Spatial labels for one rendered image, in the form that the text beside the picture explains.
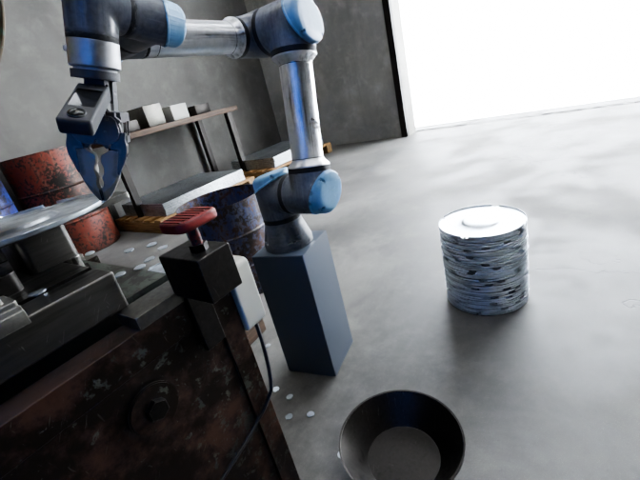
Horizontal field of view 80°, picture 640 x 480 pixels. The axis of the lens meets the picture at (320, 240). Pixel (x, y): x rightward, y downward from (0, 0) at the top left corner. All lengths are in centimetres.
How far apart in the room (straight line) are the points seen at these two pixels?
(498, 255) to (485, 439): 58
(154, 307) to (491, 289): 112
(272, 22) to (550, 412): 118
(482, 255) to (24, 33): 415
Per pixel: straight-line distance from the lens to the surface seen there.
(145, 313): 62
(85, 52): 74
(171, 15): 81
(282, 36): 104
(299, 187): 102
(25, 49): 452
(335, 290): 130
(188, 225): 53
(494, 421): 118
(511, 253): 142
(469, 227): 144
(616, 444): 118
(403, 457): 111
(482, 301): 149
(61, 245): 80
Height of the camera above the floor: 89
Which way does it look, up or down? 22 degrees down
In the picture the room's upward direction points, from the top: 14 degrees counter-clockwise
